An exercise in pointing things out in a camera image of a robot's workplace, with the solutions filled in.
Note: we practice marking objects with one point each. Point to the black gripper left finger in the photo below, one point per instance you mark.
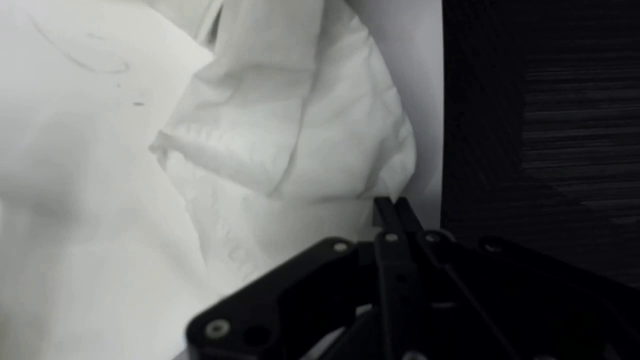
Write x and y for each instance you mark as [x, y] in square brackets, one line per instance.
[292, 307]

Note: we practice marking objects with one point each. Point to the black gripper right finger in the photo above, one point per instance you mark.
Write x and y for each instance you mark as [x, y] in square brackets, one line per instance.
[506, 300]

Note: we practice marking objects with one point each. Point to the white tissue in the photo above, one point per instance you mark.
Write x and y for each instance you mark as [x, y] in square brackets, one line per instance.
[292, 112]

